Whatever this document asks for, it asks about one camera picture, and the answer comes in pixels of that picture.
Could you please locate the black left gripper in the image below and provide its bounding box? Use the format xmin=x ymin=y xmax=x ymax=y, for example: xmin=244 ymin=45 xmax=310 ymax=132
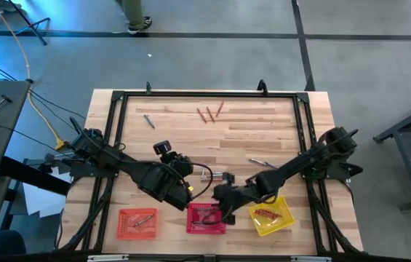
xmin=153 ymin=140 xmax=195 ymax=210

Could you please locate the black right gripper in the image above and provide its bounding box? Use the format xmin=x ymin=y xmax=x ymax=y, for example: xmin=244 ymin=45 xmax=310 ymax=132
xmin=212 ymin=172 xmax=255 ymax=225

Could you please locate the red plastic basket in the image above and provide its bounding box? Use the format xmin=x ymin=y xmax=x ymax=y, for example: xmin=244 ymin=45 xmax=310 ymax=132
xmin=185 ymin=202 xmax=227 ymax=235

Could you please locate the yellow plastic basket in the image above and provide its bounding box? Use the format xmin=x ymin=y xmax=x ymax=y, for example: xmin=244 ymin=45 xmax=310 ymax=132
xmin=248 ymin=195 xmax=296 ymax=237

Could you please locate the orange plastic basket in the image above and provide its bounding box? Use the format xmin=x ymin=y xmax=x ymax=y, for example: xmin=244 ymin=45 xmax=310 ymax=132
xmin=116 ymin=207 xmax=159 ymax=241

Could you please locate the silver hinge plate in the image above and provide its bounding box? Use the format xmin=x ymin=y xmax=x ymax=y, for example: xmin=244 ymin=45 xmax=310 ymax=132
xmin=87 ymin=254 xmax=129 ymax=262
xmin=291 ymin=255 xmax=332 ymax=262

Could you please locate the person's shoe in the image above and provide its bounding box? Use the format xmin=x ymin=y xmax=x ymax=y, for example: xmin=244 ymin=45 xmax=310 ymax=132
xmin=127 ymin=15 xmax=153 ymax=36

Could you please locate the person's leg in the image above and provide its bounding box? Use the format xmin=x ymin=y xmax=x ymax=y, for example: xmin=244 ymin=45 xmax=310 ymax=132
xmin=119 ymin=0 xmax=145 ymax=27

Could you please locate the grey side desk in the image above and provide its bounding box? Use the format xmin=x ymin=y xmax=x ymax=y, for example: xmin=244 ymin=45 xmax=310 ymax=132
xmin=0 ymin=79 xmax=31 ymax=255

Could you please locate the blue chair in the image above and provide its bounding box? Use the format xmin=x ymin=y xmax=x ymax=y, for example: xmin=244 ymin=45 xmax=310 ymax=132
xmin=0 ymin=229 xmax=28 ymax=255

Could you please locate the black tripod stand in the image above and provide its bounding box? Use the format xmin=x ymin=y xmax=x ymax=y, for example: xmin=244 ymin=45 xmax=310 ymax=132
xmin=7 ymin=0 xmax=52 ymax=47

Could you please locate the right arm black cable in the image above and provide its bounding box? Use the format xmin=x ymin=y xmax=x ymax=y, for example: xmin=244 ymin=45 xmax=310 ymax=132
xmin=198 ymin=213 xmax=225 ymax=227

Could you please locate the black aluminium rig frame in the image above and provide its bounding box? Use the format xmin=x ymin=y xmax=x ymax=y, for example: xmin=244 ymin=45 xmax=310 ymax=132
xmin=59 ymin=89 xmax=364 ymax=255

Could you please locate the yellow floor cable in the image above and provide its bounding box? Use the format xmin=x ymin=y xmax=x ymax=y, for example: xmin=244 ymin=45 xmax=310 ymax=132
xmin=0 ymin=0 xmax=70 ymax=151

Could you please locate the black floor cable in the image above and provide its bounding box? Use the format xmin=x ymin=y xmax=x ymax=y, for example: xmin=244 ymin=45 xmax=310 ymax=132
xmin=0 ymin=54 xmax=87 ymax=121

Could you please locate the grey table frame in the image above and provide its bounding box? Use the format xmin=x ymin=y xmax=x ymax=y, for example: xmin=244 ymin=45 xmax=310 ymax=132
xmin=372 ymin=93 xmax=411 ymax=212

